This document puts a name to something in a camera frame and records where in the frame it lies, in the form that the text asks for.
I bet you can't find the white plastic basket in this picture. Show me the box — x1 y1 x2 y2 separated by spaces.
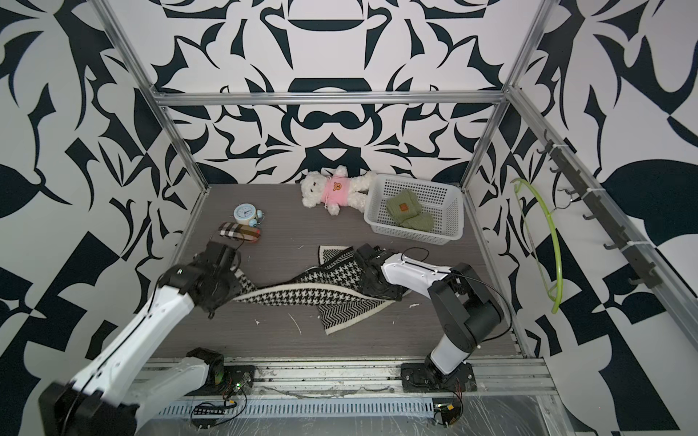
364 174 465 245

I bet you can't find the green knitted scarf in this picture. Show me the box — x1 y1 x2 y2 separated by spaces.
400 212 434 233
385 189 423 225

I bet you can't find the green plastic hanger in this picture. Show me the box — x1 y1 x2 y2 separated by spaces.
511 178 565 314

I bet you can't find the white teddy bear pink shirt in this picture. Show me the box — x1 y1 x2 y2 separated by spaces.
300 165 376 216

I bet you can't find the small blue alarm clock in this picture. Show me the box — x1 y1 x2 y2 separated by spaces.
233 203 265 228

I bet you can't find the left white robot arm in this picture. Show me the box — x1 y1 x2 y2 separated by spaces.
38 242 256 435

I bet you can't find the black wall hook rail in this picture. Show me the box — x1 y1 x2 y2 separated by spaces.
540 130 663 289

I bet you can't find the plaid beige pouch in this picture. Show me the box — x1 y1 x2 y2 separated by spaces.
218 222 261 243

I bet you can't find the aluminium frame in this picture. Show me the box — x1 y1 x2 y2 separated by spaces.
96 1 697 428

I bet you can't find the white slotted cable duct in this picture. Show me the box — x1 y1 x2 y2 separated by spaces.
156 397 434 420

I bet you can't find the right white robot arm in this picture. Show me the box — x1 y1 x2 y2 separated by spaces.
354 245 505 393

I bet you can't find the houndstooth black white garment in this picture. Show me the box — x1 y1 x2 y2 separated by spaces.
233 245 410 335

